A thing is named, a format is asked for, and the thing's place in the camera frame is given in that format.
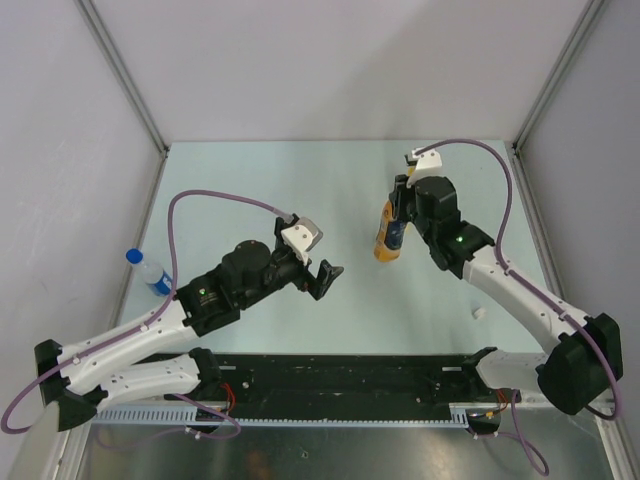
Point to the left aluminium frame post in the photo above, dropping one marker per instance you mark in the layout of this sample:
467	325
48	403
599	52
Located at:
114	59

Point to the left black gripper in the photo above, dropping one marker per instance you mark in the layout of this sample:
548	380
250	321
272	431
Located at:
326	273

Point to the clear pepsi bottle blue cap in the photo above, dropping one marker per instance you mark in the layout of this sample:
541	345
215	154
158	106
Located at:
153	275

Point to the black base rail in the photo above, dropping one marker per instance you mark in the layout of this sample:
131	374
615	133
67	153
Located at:
350	388

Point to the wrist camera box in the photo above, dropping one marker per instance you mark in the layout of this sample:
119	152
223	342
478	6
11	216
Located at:
302	237
428	163

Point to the aluminium frame post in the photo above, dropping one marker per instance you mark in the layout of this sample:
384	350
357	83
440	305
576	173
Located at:
569	53
114	59

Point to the orange drink bottle white cap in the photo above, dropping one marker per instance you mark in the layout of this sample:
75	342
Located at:
390	236

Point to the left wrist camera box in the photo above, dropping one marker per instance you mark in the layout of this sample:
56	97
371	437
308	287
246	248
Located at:
302	237

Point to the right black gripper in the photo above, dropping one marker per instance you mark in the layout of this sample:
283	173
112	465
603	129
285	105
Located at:
399	197

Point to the right aluminium frame post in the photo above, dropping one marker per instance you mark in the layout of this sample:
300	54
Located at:
569	53

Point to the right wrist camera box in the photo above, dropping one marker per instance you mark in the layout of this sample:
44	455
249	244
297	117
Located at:
428	163

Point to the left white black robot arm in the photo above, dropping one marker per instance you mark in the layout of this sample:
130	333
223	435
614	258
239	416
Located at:
114	368

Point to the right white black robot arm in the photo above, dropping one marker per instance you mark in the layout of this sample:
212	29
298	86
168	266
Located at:
581	354

